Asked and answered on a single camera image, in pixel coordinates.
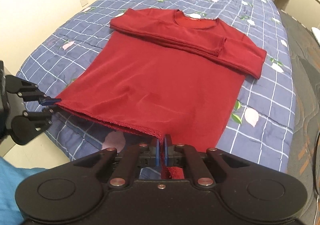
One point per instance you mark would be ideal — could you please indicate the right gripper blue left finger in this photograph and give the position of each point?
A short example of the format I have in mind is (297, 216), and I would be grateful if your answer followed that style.
(128, 164)

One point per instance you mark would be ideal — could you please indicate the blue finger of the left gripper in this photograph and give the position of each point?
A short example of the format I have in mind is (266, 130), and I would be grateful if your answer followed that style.
(32, 93)
(42, 120)

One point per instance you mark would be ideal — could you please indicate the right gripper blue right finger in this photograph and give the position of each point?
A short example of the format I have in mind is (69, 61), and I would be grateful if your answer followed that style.
(190, 161)

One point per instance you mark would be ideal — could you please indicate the red long-sleeve shirt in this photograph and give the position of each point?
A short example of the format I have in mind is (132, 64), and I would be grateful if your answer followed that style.
(164, 73)

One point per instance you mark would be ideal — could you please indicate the blue sleeve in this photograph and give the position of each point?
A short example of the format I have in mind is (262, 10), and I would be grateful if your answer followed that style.
(10, 178)

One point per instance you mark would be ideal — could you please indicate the blue plaid floral quilt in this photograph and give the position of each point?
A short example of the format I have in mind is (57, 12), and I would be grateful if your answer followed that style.
(70, 50)

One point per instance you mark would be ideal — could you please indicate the grey patterned mattress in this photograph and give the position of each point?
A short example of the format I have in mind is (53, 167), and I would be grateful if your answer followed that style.
(306, 89)

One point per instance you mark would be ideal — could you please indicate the white floral pillow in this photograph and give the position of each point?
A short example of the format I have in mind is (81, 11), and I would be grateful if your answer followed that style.
(316, 33)

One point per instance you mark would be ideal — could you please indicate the white wall socket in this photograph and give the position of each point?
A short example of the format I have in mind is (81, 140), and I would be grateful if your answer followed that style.
(84, 3)

